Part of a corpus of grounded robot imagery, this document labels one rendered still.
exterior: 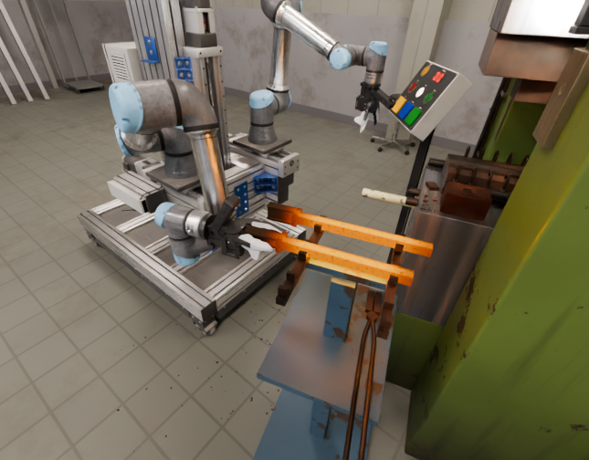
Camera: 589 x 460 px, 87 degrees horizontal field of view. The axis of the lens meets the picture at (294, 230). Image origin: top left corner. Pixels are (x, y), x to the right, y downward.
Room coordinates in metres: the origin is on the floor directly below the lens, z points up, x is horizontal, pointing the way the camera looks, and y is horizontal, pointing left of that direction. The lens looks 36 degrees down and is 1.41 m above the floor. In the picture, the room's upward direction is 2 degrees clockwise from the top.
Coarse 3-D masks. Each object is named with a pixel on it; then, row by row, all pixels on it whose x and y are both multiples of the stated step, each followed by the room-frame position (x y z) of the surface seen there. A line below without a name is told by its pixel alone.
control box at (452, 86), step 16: (432, 64) 1.64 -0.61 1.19; (416, 80) 1.66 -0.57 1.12; (432, 80) 1.53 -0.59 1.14; (448, 80) 1.41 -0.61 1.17; (464, 80) 1.39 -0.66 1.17; (400, 96) 1.70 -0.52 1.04; (432, 96) 1.43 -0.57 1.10; (448, 96) 1.39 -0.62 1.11; (432, 112) 1.38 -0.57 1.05; (416, 128) 1.38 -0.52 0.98; (432, 128) 1.38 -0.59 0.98
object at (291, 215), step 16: (272, 208) 0.73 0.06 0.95; (288, 208) 0.73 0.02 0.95; (288, 224) 0.72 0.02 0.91; (304, 224) 0.70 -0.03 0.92; (320, 224) 0.68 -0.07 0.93; (336, 224) 0.68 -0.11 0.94; (368, 240) 0.64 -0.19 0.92; (384, 240) 0.62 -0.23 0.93; (400, 240) 0.62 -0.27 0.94; (416, 240) 0.62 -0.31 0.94
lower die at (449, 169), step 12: (456, 156) 1.07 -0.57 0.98; (444, 168) 1.05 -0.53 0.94; (456, 168) 0.94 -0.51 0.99; (468, 168) 0.93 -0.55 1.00; (504, 168) 0.94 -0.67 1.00; (516, 168) 0.96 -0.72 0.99; (444, 180) 0.94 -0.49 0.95; (468, 180) 0.89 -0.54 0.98; (480, 180) 0.88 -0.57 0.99; (492, 180) 0.87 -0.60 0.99; (504, 180) 0.87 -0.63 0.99; (516, 180) 0.87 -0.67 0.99; (504, 204) 0.84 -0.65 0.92
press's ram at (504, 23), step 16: (512, 0) 0.86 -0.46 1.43; (528, 0) 0.85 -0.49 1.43; (544, 0) 0.84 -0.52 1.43; (560, 0) 0.83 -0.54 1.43; (576, 0) 0.82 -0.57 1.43; (496, 16) 1.04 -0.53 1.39; (512, 16) 0.86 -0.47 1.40; (528, 16) 0.85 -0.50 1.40; (544, 16) 0.84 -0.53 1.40; (560, 16) 0.83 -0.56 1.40; (576, 16) 0.82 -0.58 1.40; (512, 32) 0.85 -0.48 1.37; (528, 32) 0.84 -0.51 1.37; (544, 32) 0.83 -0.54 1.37; (560, 32) 0.82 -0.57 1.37
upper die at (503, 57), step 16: (496, 32) 0.94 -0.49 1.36; (496, 48) 0.91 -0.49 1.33; (512, 48) 0.89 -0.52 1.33; (528, 48) 0.88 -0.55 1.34; (544, 48) 0.87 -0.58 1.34; (560, 48) 0.86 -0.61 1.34; (480, 64) 1.03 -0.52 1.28; (496, 64) 0.90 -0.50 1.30; (512, 64) 0.89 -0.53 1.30; (528, 64) 0.88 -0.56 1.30; (544, 64) 0.87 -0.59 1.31; (560, 64) 0.85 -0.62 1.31; (544, 80) 0.86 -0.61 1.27
